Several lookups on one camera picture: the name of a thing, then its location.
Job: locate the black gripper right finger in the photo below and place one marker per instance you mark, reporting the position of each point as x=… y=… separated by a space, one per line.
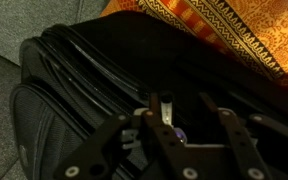
x=240 y=146

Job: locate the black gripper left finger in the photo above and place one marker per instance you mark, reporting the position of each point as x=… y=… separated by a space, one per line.
x=164 y=140

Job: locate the black fabric wheeled suitcase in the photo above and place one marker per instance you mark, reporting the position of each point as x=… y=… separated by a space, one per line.
x=84 y=96

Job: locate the orange patterned pillow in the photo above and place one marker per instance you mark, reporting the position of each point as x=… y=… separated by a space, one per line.
x=264 y=30

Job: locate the grey fabric sofa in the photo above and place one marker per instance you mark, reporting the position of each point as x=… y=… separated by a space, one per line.
x=4 y=33

